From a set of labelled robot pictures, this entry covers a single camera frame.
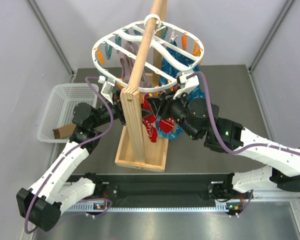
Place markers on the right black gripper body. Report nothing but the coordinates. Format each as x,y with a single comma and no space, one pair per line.
176,108

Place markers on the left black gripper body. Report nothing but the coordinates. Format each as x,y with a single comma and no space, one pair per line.
118,107

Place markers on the red santa christmas sock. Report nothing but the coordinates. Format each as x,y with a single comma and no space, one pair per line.
166,125

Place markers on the white oval clip hanger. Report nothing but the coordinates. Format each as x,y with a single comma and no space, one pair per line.
179,58

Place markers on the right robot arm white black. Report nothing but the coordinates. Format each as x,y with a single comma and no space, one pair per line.
199,120

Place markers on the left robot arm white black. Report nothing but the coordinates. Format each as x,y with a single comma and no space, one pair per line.
45,201

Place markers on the mauve cloth on hanger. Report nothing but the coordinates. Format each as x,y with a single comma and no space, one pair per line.
127,65

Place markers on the wooden drying rack stand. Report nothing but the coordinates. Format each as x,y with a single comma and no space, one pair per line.
135,150

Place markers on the white perforated plastic basket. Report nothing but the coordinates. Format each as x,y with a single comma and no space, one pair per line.
59,109

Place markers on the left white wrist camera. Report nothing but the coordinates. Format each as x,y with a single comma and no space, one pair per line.
108,85

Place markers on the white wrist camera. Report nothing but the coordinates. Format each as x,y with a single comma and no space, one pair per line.
108,85
187,81

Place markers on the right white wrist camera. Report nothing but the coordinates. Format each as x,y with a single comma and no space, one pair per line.
187,81

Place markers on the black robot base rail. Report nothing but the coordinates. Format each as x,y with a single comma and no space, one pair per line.
162,190

